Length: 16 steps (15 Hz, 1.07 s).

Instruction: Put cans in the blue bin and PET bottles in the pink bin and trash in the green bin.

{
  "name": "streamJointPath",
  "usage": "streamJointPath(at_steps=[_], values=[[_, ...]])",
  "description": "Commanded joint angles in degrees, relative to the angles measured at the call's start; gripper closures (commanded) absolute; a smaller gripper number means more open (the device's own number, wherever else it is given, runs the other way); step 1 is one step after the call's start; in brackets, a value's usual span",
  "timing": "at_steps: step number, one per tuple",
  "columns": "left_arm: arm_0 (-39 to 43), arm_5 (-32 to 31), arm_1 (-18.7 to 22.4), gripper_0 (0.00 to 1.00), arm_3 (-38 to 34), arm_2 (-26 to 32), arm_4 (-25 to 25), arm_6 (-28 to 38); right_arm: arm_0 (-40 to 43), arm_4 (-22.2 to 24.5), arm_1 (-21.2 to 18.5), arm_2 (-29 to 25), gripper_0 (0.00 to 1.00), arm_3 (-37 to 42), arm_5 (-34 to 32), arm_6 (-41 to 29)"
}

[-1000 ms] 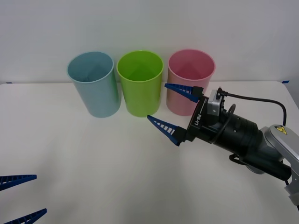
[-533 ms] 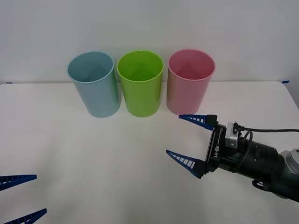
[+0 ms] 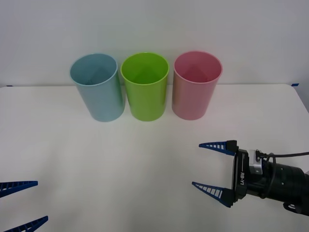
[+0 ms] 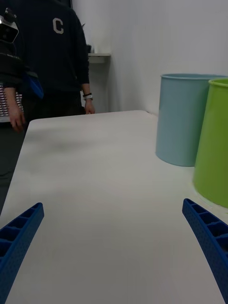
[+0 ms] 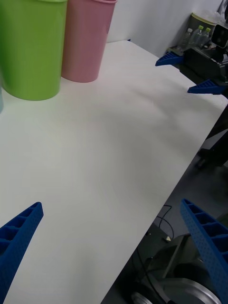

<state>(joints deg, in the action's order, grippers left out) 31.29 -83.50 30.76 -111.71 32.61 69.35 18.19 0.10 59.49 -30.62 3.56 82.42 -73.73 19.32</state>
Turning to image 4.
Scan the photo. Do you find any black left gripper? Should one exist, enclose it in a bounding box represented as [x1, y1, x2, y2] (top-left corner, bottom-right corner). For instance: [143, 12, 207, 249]
[0, 40, 45, 100]

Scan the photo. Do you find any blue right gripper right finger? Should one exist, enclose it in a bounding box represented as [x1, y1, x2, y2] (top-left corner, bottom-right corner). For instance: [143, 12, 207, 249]
[182, 198, 228, 304]

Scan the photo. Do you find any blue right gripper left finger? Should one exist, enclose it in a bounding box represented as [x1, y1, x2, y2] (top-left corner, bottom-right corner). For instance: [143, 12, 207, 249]
[0, 202, 45, 304]

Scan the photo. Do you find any person's forearm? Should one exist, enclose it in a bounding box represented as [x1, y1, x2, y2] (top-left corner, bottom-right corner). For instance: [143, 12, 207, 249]
[4, 87, 19, 107]

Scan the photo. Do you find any person's hand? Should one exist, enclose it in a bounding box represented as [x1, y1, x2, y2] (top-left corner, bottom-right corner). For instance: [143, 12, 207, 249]
[84, 99, 96, 114]
[9, 104, 26, 133]

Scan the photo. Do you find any person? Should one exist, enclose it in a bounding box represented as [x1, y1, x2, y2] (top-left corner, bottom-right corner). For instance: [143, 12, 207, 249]
[4, 0, 96, 124]
[0, 85, 29, 214]

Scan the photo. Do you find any green plastic bin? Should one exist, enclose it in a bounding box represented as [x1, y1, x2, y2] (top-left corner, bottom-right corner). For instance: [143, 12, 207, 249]
[192, 78, 228, 209]

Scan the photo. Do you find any pale blue plastic bin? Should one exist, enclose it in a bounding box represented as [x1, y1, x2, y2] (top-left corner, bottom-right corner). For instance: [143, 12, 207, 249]
[155, 73, 228, 167]

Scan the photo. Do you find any left arm wrist camera box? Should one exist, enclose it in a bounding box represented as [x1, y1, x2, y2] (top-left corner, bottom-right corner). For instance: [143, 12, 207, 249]
[0, 7, 19, 45]

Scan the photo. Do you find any white wall shelf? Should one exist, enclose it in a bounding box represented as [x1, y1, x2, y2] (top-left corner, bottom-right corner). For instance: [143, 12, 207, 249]
[87, 53, 112, 64]

